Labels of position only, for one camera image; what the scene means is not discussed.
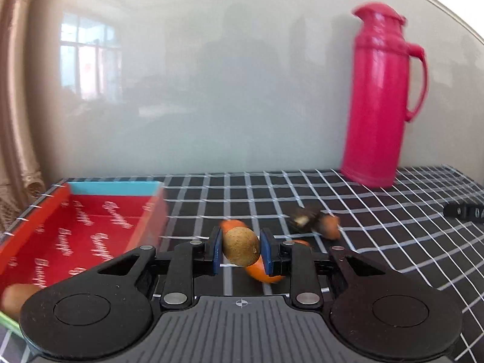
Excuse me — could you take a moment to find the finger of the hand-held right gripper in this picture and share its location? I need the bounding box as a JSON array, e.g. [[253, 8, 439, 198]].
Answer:
[[443, 201, 484, 223]]

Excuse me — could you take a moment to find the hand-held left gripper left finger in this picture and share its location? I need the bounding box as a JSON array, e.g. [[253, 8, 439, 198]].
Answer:
[[96, 227, 224, 309]]

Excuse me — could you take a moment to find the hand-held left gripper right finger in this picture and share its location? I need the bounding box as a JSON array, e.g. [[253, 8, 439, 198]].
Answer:
[[261, 229, 386, 309]]

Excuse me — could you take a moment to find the orange carrot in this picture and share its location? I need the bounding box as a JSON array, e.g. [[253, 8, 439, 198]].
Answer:
[[245, 239, 313, 285]]

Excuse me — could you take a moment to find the small round tan fruit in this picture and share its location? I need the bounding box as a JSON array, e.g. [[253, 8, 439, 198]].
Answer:
[[222, 227, 261, 267]]

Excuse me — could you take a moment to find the tapered carrot piece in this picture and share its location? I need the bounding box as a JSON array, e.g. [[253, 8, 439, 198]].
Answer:
[[220, 219, 250, 235]]

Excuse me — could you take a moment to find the dark brown lumpy piece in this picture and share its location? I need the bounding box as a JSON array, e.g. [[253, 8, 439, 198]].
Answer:
[[289, 206, 326, 234]]

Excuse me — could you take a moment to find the small brown round fruit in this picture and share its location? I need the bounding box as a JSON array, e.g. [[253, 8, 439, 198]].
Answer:
[[319, 215, 342, 240]]

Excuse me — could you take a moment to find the red cardboard box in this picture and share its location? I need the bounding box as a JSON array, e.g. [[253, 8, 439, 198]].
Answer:
[[0, 181, 169, 335]]

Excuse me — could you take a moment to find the brown kiwi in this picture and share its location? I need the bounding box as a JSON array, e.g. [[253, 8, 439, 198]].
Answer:
[[1, 283, 42, 320]]

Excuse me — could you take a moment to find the black white checked tablecloth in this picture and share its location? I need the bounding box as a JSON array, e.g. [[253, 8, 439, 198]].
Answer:
[[0, 164, 484, 363]]

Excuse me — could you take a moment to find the red plastic thermos jug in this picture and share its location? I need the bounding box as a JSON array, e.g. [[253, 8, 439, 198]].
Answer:
[[340, 2, 430, 189]]

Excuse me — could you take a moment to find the beige curtain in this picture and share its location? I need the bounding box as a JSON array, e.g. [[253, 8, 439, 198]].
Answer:
[[0, 0, 46, 235]]

